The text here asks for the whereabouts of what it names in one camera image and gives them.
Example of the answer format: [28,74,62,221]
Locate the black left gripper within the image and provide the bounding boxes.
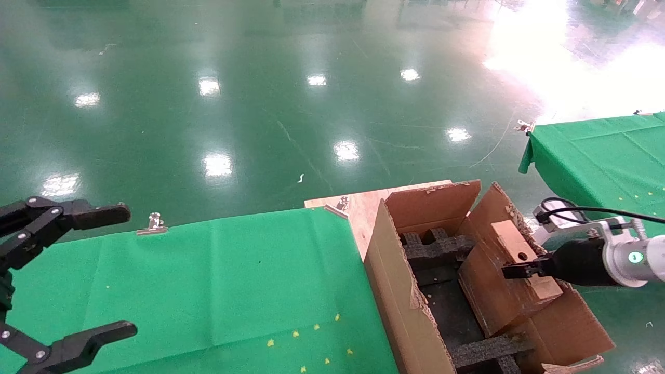
[0,196,139,374]

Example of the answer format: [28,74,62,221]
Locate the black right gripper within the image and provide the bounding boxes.
[501,238,619,287]

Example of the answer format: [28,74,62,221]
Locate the long cardboard box with hole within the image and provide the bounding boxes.
[458,220,565,337]

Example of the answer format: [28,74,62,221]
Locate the open brown cardboard carton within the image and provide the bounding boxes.
[363,179,615,374]

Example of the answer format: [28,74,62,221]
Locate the black foam insert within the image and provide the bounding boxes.
[448,334,536,374]
[400,228,476,262]

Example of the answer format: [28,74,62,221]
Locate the green table cloth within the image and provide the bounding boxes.
[0,208,400,374]
[518,112,665,239]

